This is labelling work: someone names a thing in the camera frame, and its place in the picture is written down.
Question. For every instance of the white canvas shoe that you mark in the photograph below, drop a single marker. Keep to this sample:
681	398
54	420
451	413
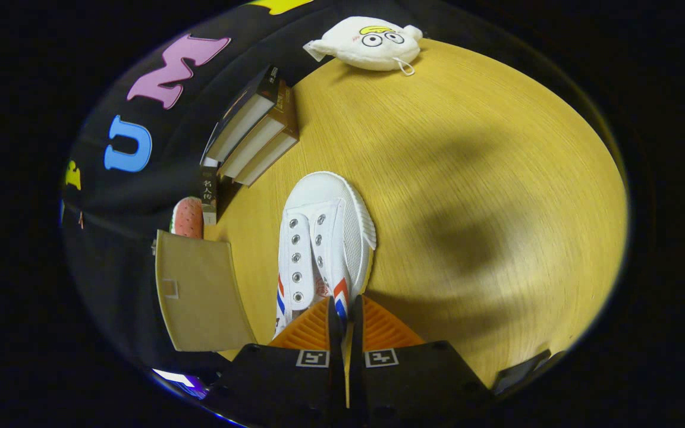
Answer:
342	208

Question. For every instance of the brown cover book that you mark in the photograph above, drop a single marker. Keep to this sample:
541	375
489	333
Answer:
271	157
259	139

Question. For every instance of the black backdrop cloth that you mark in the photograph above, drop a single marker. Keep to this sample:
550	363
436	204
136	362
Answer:
170	137

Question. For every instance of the watermelon slice plush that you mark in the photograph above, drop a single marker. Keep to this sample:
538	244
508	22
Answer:
189	217

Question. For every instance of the white plush pouch with eyes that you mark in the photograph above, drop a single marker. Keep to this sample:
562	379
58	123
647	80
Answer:
366	53

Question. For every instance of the beige fabric storage box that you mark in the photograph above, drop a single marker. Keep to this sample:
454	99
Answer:
200	297

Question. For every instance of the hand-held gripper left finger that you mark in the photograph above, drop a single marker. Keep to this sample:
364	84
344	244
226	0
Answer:
335	327

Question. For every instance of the computer monitor screen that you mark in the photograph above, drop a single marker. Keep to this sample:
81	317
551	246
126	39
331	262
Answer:
179	379

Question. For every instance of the white portrait cover book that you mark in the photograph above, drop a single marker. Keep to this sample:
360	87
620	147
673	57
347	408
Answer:
208	190

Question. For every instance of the black cover book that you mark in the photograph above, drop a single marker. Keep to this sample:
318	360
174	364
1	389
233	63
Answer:
241	116

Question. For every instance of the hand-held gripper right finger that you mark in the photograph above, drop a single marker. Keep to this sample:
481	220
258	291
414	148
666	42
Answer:
357	356

